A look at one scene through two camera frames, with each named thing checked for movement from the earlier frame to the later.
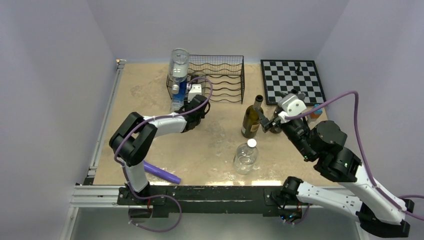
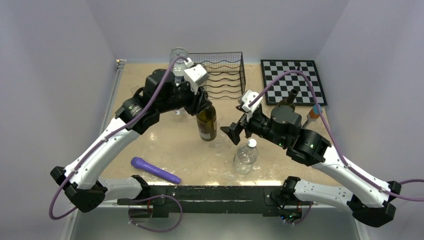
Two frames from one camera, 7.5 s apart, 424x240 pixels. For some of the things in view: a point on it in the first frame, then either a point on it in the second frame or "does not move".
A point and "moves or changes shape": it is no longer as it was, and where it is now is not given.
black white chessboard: x=280 y=76 does not move
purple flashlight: x=157 y=171 does not move
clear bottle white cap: x=246 y=157 does not move
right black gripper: x=266 y=124 → x=233 y=131
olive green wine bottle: x=251 y=118 moves or changes shape
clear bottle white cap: x=178 y=68 does not move
